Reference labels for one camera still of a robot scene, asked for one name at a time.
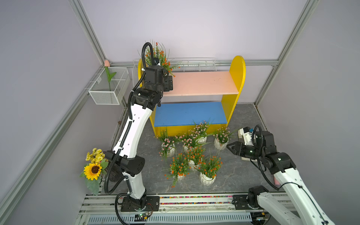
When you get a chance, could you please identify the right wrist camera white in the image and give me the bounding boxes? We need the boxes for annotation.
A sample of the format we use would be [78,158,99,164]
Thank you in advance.
[238,127,253,146]

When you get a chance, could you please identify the yellow rack pink blue shelves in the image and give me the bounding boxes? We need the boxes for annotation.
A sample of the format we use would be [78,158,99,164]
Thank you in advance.
[150,56,246,137]

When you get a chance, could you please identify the yellow sunflower bouquet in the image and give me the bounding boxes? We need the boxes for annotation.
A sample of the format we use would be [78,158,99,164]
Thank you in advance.
[80,148,109,196]

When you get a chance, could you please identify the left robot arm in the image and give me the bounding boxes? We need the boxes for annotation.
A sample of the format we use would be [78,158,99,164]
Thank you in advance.
[104,42,173,210]

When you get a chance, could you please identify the pink plant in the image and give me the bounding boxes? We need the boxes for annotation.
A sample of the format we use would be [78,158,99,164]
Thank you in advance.
[191,121,210,144]
[158,130,177,158]
[177,132,202,153]
[212,127,234,150]

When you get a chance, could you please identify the pink plant right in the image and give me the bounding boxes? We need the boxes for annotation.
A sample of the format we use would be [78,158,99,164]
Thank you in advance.
[212,127,234,150]

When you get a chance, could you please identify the orange plant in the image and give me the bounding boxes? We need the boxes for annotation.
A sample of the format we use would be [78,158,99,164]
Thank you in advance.
[165,153,189,188]
[197,156,223,186]
[138,41,181,77]
[187,146,204,171]

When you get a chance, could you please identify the pink artificial tulip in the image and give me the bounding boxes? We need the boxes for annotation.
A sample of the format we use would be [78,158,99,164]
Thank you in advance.
[104,60,117,91]

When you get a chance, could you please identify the pink plant middle left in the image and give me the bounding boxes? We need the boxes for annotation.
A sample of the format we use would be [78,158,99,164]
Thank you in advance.
[177,132,202,153]

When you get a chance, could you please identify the pink plant back centre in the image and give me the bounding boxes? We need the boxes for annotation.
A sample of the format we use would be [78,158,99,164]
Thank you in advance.
[191,121,210,144]

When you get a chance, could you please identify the pink plant far left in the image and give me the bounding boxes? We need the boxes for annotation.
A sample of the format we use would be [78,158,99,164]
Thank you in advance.
[158,130,177,158]

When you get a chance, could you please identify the white mesh hanging basket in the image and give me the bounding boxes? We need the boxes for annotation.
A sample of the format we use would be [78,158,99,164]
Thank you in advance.
[88,67,130,105]

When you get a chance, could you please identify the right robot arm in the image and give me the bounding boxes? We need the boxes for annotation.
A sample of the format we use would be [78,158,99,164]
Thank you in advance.
[226,125,333,225]

